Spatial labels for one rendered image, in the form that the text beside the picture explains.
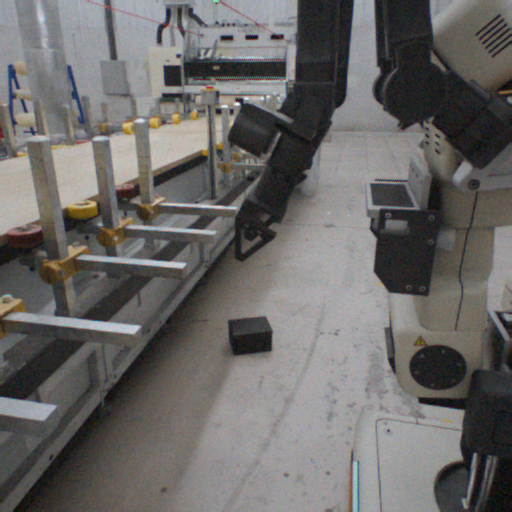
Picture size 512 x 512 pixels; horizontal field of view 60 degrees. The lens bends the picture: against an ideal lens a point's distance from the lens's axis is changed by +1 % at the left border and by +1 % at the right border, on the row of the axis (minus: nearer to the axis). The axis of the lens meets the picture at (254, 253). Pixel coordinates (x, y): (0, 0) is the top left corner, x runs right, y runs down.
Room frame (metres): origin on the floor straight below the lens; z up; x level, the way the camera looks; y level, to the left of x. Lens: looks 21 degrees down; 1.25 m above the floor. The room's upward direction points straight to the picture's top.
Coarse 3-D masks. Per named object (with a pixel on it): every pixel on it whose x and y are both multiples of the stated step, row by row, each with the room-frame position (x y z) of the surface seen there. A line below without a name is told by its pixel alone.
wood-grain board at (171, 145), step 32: (160, 128) 3.76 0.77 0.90; (192, 128) 3.76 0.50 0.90; (64, 160) 2.13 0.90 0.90; (128, 160) 2.14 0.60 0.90; (160, 160) 2.14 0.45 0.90; (0, 192) 1.48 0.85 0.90; (32, 192) 1.48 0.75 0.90; (64, 192) 1.48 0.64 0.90; (96, 192) 1.48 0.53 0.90; (0, 224) 1.11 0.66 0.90; (32, 224) 1.14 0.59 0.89
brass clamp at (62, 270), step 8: (72, 248) 1.06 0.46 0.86; (80, 248) 1.06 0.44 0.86; (88, 248) 1.08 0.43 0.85; (72, 256) 1.01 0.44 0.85; (48, 264) 0.95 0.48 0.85; (56, 264) 0.96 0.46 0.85; (64, 264) 0.97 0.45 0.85; (72, 264) 1.00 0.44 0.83; (40, 272) 0.95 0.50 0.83; (48, 272) 0.95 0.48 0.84; (56, 272) 0.95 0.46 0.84; (64, 272) 0.96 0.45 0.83; (72, 272) 1.00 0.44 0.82; (48, 280) 0.95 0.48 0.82; (56, 280) 0.95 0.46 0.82; (64, 280) 0.96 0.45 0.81
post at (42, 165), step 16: (32, 144) 0.98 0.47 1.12; (48, 144) 1.00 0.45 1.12; (32, 160) 0.98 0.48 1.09; (48, 160) 0.99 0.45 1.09; (32, 176) 0.98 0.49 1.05; (48, 176) 0.98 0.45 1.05; (48, 192) 0.97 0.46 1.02; (48, 208) 0.97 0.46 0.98; (48, 224) 0.98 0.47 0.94; (64, 224) 1.00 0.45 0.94; (48, 240) 0.98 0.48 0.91; (64, 240) 1.00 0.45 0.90; (48, 256) 0.98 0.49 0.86; (64, 256) 0.99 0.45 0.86; (64, 288) 0.97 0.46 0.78; (64, 304) 0.97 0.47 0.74
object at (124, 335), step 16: (16, 320) 0.76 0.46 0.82; (32, 320) 0.76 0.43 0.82; (48, 320) 0.76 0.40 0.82; (64, 320) 0.76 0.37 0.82; (80, 320) 0.76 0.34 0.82; (48, 336) 0.75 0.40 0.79; (64, 336) 0.74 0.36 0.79; (80, 336) 0.73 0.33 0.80; (96, 336) 0.72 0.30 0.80; (112, 336) 0.72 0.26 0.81; (128, 336) 0.71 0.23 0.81
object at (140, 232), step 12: (84, 228) 1.28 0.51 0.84; (96, 228) 1.28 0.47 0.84; (132, 228) 1.25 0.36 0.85; (144, 228) 1.25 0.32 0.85; (156, 228) 1.25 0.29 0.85; (168, 228) 1.25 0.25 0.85; (168, 240) 1.23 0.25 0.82; (180, 240) 1.22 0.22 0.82; (192, 240) 1.21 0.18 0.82; (204, 240) 1.20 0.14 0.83; (216, 240) 1.22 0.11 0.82
